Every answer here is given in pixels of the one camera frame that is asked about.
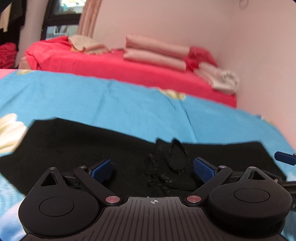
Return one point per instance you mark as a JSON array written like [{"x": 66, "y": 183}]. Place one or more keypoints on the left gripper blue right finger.
[{"x": 211, "y": 176}]

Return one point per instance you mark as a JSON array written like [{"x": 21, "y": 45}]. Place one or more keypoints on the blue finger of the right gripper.
[{"x": 285, "y": 158}]

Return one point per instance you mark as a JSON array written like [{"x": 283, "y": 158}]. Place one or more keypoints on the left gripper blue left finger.
[{"x": 91, "y": 178}]

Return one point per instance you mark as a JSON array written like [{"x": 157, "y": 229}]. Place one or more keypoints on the black knit pants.
[{"x": 140, "y": 168}]

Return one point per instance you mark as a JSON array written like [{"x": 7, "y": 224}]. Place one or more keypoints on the blue floral bed sheet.
[{"x": 135, "y": 110}]

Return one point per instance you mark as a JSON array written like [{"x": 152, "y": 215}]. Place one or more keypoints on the cream rolled towel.
[{"x": 225, "y": 81}]

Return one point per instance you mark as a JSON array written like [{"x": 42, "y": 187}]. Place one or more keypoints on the red crumpled cloth in corner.
[{"x": 198, "y": 55}]

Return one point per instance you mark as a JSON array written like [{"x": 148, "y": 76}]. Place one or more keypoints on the red bed sheet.
[{"x": 55, "y": 55}]

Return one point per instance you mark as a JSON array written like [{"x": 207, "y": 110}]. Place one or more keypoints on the beige folded cloth left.
[{"x": 87, "y": 45}]

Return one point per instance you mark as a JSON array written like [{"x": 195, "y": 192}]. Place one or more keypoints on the red clothes pile at left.
[{"x": 7, "y": 55}]

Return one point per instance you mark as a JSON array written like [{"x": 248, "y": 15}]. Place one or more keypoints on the pink curtain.
[{"x": 88, "y": 18}]

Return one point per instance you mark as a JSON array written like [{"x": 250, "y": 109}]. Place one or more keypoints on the hanging clothes at left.
[{"x": 16, "y": 21}]

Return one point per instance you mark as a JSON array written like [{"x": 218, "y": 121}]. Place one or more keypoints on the dark window frame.
[{"x": 61, "y": 18}]

